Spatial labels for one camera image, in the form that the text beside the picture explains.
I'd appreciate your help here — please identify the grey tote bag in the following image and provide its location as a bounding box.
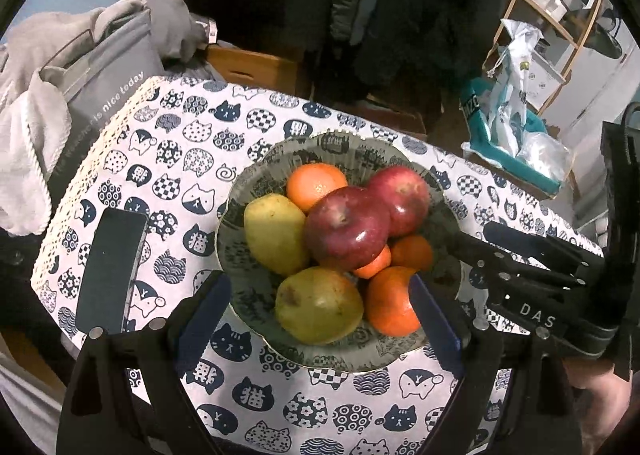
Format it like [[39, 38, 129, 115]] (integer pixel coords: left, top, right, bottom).
[[37, 10, 166, 186]]

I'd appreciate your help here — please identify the red apple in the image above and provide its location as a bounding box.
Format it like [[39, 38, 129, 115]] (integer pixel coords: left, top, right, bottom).
[[304, 186, 392, 272], [366, 166, 432, 238]]

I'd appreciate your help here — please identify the large black hooded coat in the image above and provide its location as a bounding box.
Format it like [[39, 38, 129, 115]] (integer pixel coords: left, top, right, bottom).
[[352, 0, 506, 96]]

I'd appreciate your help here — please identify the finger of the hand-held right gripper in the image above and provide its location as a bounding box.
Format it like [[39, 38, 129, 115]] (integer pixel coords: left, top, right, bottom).
[[440, 227, 581, 295], [482, 221, 608, 282]]

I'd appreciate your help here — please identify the small tangerine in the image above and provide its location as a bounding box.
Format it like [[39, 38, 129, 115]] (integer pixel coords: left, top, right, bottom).
[[390, 234, 434, 272], [352, 245, 392, 280]]

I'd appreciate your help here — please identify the large orange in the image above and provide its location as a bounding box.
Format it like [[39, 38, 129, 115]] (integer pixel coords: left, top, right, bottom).
[[286, 162, 348, 213], [364, 266, 423, 336]]

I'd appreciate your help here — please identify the clear plastic bag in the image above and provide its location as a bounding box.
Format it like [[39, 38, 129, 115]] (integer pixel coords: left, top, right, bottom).
[[517, 132, 573, 183]]

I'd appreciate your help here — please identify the person's right hand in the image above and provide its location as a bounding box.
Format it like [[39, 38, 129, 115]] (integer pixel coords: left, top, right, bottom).
[[562, 357, 633, 438]]

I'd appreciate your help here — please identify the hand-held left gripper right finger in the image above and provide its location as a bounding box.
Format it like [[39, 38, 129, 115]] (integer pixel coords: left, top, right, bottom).
[[407, 272, 583, 455]]

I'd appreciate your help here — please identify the scalloped glass plate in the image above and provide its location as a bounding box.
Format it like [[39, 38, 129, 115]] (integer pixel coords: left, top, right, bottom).
[[215, 131, 463, 376]]

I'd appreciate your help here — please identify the cat print tablecloth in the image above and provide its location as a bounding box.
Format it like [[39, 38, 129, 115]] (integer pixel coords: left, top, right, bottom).
[[30, 76, 608, 455]]

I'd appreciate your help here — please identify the teal plastic basket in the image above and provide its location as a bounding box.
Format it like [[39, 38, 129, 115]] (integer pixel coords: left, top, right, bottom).
[[460, 77, 566, 196]]

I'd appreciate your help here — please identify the dark cloth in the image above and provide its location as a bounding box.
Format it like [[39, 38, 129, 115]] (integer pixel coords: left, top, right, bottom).
[[0, 230, 61, 336]]

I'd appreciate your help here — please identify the white door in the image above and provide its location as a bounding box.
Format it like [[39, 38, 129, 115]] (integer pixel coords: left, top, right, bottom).
[[555, 25, 640, 150]]

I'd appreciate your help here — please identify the grey hoodie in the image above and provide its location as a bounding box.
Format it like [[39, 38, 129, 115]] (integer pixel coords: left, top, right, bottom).
[[145, 0, 216, 63]]

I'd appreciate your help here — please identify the wooden drawer box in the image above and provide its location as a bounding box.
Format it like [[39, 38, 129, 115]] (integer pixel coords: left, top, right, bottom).
[[205, 42, 301, 96]]

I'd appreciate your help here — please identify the white rice cooker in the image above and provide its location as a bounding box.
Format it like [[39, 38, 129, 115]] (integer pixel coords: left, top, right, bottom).
[[530, 0, 568, 20]]

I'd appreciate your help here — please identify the yellow green pear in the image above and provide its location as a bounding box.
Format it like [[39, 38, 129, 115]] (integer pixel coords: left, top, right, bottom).
[[243, 194, 311, 276], [275, 266, 365, 346]]

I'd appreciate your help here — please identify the white printed drawer box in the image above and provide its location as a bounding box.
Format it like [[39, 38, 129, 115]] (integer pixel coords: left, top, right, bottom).
[[525, 42, 571, 116]]

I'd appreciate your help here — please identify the black smartphone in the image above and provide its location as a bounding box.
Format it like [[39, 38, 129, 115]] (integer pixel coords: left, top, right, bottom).
[[75, 207, 149, 336]]

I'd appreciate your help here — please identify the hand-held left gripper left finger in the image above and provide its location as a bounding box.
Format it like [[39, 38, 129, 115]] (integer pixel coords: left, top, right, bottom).
[[56, 271, 233, 455]]

